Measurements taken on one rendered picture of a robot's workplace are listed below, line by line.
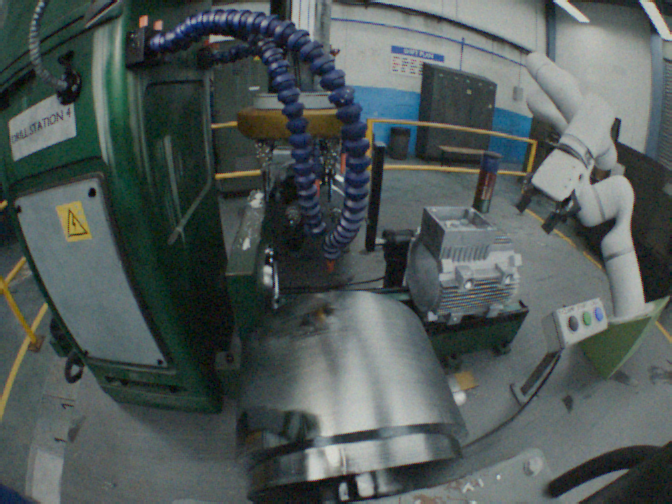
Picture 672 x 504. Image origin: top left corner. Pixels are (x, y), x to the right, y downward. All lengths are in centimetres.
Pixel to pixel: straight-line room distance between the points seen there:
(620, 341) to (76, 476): 137
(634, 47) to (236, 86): 779
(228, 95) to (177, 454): 335
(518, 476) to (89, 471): 73
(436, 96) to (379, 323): 564
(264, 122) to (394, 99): 561
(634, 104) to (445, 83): 451
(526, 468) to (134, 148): 47
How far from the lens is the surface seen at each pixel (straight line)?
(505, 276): 62
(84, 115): 37
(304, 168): 30
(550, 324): 58
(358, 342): 27
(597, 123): 67
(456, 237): 55
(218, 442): 64
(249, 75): 353
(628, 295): 97
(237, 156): 364
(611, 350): 98
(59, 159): 41
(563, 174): 62
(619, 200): 100
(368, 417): 23
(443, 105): 595
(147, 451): 69
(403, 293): 73
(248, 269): 40
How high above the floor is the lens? 137
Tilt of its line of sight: 32 degrees down
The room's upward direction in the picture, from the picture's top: 2 degrees clockwise
